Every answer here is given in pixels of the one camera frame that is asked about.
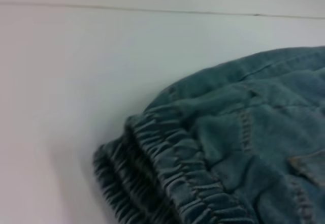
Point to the blue denim shorts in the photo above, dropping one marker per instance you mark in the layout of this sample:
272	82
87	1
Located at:
228	145

